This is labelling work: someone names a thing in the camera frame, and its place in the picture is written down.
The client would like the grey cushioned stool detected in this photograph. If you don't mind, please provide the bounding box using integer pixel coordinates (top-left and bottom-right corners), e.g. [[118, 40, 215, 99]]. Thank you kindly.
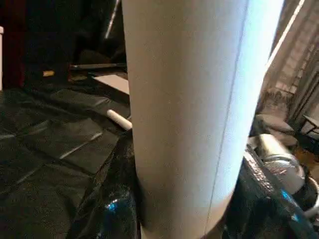
[[255, 113, 300, 147]]

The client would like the white plastic table leg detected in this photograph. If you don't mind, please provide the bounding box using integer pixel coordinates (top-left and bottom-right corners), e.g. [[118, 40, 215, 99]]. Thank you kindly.
[[106, 109, 133, 130], [121, 0, 285, 239]]

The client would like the sheer grey window curtain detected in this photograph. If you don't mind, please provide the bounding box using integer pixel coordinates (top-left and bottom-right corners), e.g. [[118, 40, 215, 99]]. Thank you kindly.
[[264, 0, 319, 125]]

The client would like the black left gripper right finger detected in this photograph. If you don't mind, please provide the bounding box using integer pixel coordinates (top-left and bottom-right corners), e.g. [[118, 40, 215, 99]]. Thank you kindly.
[[221, 148, 319, 239]]

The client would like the flat white board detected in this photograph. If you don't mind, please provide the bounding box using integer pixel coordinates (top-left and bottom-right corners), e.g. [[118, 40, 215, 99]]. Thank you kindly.
[[91, 73, 130, 98]]

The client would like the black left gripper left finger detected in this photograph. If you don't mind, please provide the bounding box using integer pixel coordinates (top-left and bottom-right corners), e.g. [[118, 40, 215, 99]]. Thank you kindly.
[[72, 129, 142, 239]]

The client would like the black mat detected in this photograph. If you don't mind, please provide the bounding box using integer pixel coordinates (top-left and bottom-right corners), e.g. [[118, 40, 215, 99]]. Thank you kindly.
[[0, 86, 140, 239]]

